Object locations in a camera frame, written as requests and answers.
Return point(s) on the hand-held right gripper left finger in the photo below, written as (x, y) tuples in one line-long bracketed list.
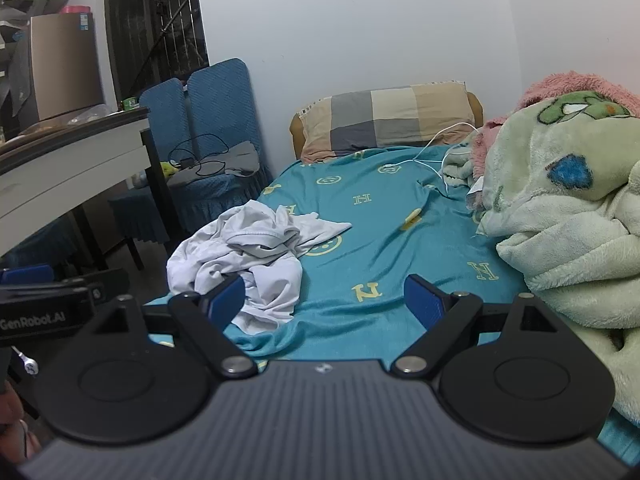
[(227, 302)]

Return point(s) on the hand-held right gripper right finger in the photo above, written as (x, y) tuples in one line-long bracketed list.
[(422, 302)]

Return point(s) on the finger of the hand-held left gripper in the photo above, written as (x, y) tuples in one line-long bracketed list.
[(30, 275)]

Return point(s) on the white garment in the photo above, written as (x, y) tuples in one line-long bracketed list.
[(270, 280)]

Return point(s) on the person's left hand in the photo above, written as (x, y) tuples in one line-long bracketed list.
[(10, 415)]

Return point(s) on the teal patterned bed sheet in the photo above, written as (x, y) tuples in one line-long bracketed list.
[(380, 240)]

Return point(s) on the white desk with black legs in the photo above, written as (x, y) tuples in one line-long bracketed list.
[(60, 170)]

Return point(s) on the yellow-green plush toy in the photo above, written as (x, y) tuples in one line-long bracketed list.
[(169, 170)]

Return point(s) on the grey cloth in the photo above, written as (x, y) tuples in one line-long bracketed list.
[(240, 157)]

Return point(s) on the green plush blanket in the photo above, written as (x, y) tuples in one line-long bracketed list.
[(565, 220)]

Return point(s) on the checked pillow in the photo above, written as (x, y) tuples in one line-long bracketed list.
[(385, 115)]

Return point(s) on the green tin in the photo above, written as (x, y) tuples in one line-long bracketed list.
[(130, 104)]

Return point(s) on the cardboard box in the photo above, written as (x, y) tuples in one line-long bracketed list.
[(65, 70)]

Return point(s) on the cluttered storage shelf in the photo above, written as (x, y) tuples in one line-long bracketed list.
[(20, 60)]

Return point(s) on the pink plush blanket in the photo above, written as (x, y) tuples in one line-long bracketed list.
[(555, 85)]

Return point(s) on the pink lid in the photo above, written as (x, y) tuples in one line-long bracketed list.
[(77, 9)]

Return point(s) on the dark window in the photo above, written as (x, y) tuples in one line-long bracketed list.
[(150, 20)]

